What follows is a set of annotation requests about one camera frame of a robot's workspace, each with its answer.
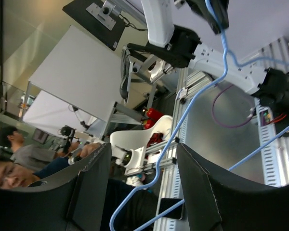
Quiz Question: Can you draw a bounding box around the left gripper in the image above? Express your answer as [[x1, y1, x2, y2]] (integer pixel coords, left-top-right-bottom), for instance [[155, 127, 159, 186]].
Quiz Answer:
[[186, 0, 229, 34]]

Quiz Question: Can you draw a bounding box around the person in grey shirt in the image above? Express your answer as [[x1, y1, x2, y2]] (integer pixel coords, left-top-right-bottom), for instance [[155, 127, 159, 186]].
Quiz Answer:
[[0, 126, 65, 172]]

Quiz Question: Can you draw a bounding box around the light blue wire hanger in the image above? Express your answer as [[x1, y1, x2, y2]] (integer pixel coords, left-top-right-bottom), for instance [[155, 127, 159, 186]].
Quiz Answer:
[[109, 0, 289, 231]]

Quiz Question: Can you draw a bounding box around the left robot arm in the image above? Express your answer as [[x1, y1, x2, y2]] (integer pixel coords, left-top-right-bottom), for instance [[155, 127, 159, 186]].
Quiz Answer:
[[128, 0, 289, 113]]

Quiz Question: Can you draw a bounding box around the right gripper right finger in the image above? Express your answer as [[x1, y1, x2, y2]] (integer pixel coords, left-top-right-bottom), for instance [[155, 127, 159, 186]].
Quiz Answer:
[[176, 143, 289, 231]]

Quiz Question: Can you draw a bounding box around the overhead camera on mount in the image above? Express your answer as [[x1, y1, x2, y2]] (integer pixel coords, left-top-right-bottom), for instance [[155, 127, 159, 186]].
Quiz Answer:
[[63, 0, 126, 51]]

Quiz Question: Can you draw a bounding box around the front aluminium rail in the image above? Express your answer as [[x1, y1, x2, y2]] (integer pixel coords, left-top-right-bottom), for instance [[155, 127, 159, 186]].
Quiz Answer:
[[153, 69, 212, 231]]

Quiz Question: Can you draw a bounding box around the white slotted cable duct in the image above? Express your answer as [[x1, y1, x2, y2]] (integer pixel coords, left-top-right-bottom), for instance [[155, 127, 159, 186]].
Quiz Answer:
[[254, 99, 281, 187]]

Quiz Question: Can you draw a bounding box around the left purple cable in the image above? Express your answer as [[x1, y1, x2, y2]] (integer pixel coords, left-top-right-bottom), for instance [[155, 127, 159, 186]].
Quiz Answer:
[[211, 84, 256, 128]]

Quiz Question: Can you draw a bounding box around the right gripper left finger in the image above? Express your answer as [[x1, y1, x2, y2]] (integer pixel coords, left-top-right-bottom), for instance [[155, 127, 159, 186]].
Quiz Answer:
[[0, 143, 111, 231]]

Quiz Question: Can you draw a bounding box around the person with glasses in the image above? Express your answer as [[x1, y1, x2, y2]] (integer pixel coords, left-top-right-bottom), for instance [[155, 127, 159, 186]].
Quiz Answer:
[[0, 155, 40, 189]]

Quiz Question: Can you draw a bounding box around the white partition board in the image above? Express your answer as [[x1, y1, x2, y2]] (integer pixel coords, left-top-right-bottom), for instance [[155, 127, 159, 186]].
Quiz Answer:
[[23, 25, 126, 138]]

